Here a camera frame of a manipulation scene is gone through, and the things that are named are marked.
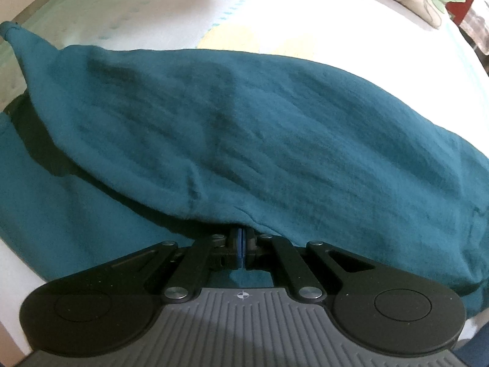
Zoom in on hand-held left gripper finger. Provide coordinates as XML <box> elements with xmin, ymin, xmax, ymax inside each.
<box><xmin>241</xmin><ymin>228</ymin><xmax>383</xmax><ymax>301</ymax></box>
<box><xmin>98</xmin><ymin>228</ymin><xmax>242</xmax><ymax>302</ymax></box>

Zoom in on teal pants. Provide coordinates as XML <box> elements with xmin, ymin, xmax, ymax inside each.
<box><xmin>0</xmin><ymin>21</ymin><xmax>489</xmax><ymax>317</ymax></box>

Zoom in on white printed bed sheet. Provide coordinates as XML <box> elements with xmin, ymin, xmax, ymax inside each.
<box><xmin>0</xmin><ymin>0</ymin><xmax>489</xmax><ymax>352</ymax></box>

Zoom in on dark blue clothing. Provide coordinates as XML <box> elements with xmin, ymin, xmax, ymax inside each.
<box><xmin>460</xmin><ymin>334</ymin><xmax>489</xmax><ymax>367</ymax></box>

